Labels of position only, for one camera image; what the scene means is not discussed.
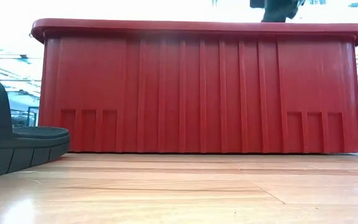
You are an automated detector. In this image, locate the red ribbed plastic bin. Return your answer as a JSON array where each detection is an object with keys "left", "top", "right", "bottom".
[{"left": 30, "top": 17, "right": 358, "bottom": 154}]

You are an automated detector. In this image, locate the black rubber slide sandal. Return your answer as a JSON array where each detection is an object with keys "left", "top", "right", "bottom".
[{"left": 0, "top": 70, "right": 71, "bottom": 182}]

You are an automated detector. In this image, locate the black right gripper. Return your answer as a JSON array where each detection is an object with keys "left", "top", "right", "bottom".
[{"left": 261, "top": 0, "right": 301, "bottom": 23}]

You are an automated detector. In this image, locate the dark framed stand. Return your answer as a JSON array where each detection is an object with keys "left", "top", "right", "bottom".
[{"left": 25, "top": 106, "right": 40, "bottom": 128}]

